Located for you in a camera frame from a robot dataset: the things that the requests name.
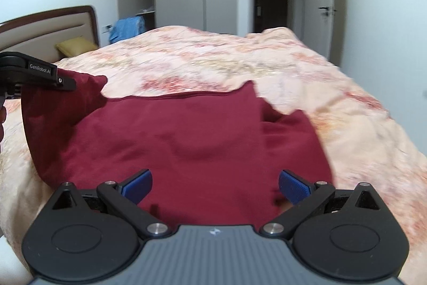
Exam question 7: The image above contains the dark red shirt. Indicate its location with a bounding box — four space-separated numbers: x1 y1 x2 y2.
21 72 332 226

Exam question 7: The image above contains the blue clothing pile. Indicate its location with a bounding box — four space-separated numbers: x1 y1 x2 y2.
109 16 145 44

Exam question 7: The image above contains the white bedroom door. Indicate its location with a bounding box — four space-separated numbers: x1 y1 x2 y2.
302 0 345 66

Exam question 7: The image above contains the person's left hand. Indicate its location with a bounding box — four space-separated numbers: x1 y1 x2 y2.
0 106 7 142

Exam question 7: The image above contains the brown beige headboard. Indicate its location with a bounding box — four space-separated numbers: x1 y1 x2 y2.
1 5 100 63

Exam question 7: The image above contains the olive yellow pillow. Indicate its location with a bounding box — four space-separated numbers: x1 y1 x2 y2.
55 37 98 58

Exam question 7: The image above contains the pink floral bed quilt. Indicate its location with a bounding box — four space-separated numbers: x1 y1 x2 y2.
1 26 426 284

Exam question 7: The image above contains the black door handle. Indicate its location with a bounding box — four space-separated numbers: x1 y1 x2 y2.
318 6 337 17

